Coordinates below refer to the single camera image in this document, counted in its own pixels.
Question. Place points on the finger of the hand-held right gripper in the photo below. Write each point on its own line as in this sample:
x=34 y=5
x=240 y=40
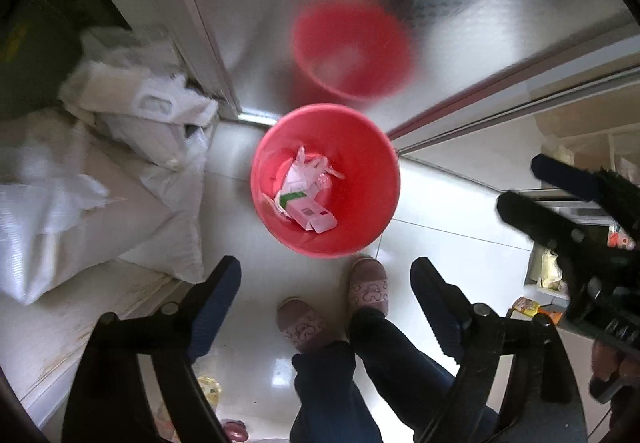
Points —
x=530 y=215
x=565 y=175

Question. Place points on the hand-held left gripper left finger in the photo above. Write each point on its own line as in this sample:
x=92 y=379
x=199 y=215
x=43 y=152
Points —
x=215 y=308

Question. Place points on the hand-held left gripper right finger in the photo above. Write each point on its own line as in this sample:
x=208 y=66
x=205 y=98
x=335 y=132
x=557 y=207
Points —
x=440 y=308

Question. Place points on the red plastic bucket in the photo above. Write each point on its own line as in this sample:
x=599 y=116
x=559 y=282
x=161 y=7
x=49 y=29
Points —
x=370 y=203

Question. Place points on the person's right hand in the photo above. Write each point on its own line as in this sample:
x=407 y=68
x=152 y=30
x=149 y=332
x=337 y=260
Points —
x=607 y=363

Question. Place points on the white shelf rack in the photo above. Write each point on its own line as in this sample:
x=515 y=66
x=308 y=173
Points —
x=560 y=205

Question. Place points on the yellow packets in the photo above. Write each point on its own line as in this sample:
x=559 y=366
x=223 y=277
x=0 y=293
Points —
x=550 y=270

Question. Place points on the pink slipper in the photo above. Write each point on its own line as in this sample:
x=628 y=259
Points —
x=302 y=325
x=369 y=283

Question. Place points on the orange snack packet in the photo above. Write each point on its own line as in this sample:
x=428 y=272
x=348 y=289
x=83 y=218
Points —
x=524 y=307

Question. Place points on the yellow plastic wrapper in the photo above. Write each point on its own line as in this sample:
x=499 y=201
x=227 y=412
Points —
x=209 y=393

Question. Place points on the white platform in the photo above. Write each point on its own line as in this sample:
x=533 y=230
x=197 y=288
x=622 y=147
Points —
x=100 y=293

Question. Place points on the pink round object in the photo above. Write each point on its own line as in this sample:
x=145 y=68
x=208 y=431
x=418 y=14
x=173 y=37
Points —
x=235 y=432

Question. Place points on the white woven sack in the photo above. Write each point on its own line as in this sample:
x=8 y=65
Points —
x=75 y=248
x=170 y=183

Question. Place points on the white box red label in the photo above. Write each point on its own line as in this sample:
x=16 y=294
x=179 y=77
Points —
x=312 y=215

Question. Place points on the white green carton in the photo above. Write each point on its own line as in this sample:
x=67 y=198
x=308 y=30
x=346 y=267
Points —
x=292 y=198

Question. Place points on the person's left leg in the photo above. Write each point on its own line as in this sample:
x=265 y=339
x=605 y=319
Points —
x=335 y=398

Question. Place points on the white plastic wrapper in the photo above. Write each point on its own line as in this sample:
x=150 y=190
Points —
x=300 y=173

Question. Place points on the white plastic bag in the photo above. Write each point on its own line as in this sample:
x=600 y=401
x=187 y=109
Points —
x=150 y=98

